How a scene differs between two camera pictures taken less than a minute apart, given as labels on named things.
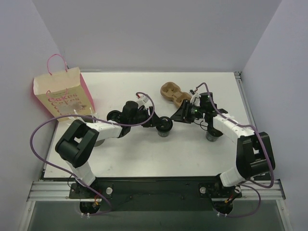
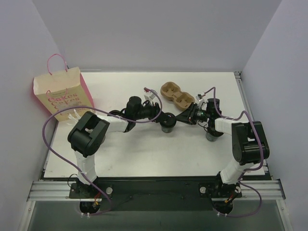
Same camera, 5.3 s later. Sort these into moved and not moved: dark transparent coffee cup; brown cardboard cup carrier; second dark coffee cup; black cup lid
Moved: black cup lid; dark transparent coffee cup
Not moved: second dark coffee cup; brown cardboard cup carrier
